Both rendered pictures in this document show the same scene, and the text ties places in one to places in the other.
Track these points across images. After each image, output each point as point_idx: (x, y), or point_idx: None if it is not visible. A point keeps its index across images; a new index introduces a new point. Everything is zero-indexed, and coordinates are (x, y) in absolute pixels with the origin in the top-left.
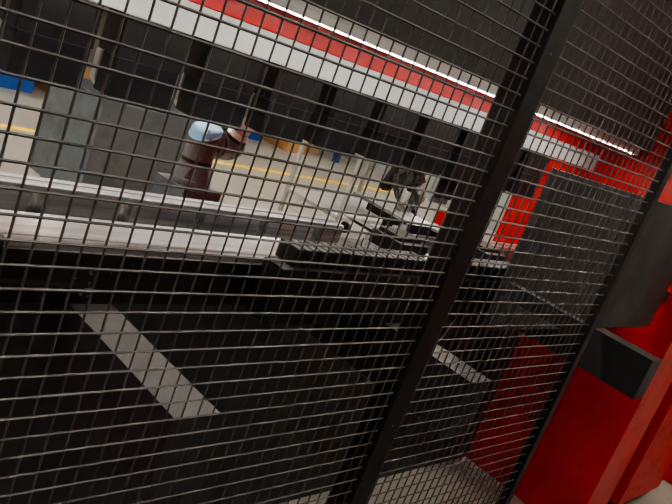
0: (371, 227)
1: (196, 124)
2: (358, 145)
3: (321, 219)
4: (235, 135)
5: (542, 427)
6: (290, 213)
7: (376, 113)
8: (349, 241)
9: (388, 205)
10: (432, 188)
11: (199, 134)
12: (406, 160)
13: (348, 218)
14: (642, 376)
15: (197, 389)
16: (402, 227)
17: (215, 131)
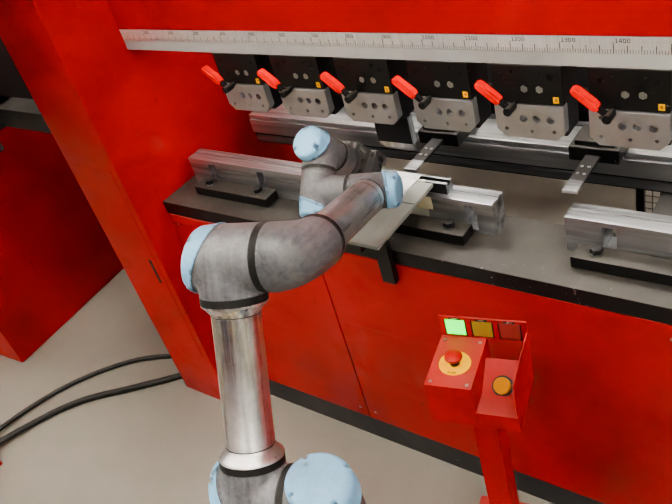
0: (583, 167)
1: (338, 494)
2: (569, 123)
3: (594, 215)
4: (280, 444)
5: None
6: (645, 226)
7: (572, 73)
8: (466, 255)
9: (377, 214)
10: (412, 135)
11: (356, 485)
12: (485, 113)
13: (580, 188)
14: None
15: None
16: (449, 188)
17: (336, 456)
